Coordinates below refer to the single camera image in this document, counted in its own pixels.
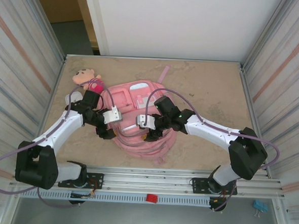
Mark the pink student backpack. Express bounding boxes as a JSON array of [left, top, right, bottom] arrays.
[[95, 60, 182, 166]]

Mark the small white plastic box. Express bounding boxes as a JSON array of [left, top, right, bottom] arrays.
[[64, 91, 83, 106]]

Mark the pink plush doll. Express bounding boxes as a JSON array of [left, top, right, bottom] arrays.
[[71, 66, 106, 94]]

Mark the red block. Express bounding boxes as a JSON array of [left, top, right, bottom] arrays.
[[145, 194, 159, 204]]

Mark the brown wooden door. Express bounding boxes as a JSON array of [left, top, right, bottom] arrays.
[[28, 0, 102, 51]]

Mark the blue binder clip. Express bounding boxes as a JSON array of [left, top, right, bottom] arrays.
[[252, 199, 269, 219]]

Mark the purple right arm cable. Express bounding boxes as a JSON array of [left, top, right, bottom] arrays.
[[138, 86, 283, 216]]

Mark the aluminium frame rail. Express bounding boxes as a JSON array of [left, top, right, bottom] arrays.
[[9, 159, 287, 204]]

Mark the slotted grey cable tray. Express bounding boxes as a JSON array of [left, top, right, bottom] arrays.
[[19, 186, 228, 212]]

